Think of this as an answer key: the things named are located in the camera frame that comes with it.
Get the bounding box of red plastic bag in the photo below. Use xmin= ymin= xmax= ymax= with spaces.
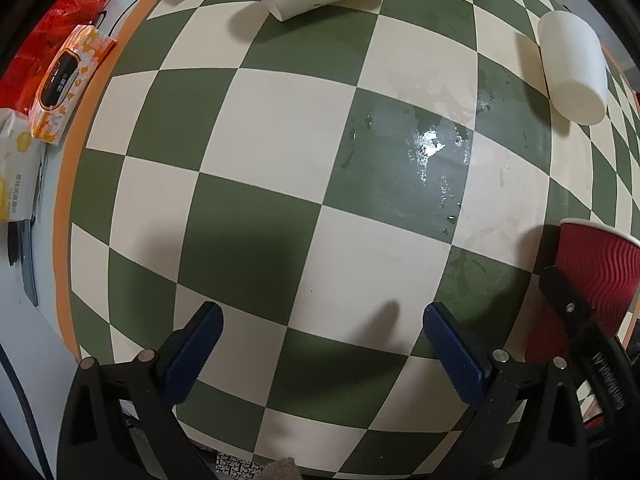
xmin=0 ymin=0 xmax=108 ymax=114

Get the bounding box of yellow white snack package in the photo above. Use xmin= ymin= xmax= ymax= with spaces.
xmin=0 ymin=108 xmax=44 ymax=222

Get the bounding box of plain white foam cup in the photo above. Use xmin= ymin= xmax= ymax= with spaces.
xmin=537 ymin=11 xmax=608 ymax=126

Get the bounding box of red ribbed paper cup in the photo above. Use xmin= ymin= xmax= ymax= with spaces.
xmin=525 ymin=218 xmax=639 ymax=363

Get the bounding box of orange wet wipes pack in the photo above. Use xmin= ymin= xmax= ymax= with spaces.
xmin=28 ymin=25 xmax=116 ymax=145

